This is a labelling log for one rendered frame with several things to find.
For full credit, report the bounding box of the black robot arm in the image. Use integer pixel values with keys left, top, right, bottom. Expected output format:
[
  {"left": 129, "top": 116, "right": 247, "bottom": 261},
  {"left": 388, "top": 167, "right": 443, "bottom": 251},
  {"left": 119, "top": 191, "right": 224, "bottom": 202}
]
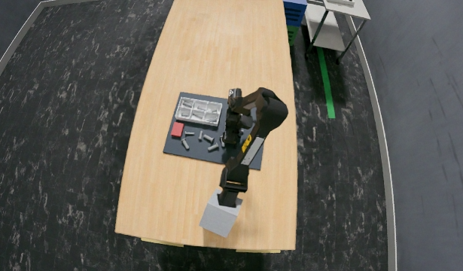
[{"left": 217, "top": 87, "right": 288, "bottom": 209}]

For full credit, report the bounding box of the red rectangular block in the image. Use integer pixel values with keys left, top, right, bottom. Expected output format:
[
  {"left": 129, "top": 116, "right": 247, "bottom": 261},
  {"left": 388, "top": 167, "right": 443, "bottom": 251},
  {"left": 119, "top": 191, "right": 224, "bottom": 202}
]
[{"left": 171, "top": 123, "right": 184, "bottom": 138}]

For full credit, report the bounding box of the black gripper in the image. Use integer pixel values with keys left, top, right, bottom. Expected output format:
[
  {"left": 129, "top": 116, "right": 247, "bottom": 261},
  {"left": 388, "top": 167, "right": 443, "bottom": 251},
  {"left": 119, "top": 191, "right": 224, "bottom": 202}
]
[{"left": 222, "top": 116, "right": 239, "bottom": 144}]

